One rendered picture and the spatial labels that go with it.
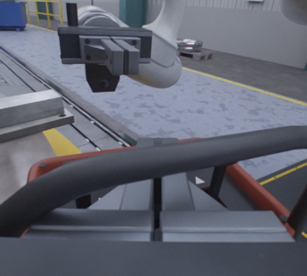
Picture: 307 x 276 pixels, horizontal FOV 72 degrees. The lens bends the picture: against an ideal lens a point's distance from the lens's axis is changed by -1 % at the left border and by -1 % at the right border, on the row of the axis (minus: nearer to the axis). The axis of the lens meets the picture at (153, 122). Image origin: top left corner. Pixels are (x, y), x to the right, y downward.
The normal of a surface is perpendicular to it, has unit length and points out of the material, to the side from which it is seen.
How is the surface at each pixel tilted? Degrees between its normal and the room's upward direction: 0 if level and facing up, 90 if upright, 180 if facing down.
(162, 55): 87
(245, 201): 0
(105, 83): 90
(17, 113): 72
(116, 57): 90
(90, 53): 90
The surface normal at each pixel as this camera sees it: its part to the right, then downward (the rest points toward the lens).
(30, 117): 0.68, 0.38
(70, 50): 0.34, 0.45
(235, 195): 0.07, -0.89
